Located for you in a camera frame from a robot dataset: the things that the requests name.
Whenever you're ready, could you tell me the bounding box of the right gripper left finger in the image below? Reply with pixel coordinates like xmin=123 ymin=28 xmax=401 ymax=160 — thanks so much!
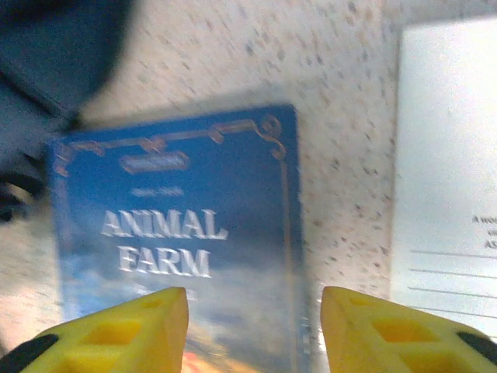
xmin=0 ymin=287 xmax=190 ymax=373

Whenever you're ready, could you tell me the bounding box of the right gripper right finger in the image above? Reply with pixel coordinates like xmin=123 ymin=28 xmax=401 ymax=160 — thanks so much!
xmin=320 ymin=286 xmax=497 ymax=373

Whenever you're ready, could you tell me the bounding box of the navy blue backpack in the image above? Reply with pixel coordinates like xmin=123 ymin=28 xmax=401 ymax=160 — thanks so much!
xmin=0 ymin=0 xmax=133 ymax=225

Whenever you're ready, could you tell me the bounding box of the blue Animal Farm book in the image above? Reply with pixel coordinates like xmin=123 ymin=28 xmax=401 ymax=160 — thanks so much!
xmin=48 ymin=103 xmax=312 ymax=373

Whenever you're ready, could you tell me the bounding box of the white lined paper card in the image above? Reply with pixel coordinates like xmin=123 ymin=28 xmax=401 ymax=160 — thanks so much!
xmin=390 ymin=17 xmax=497 ymax=340

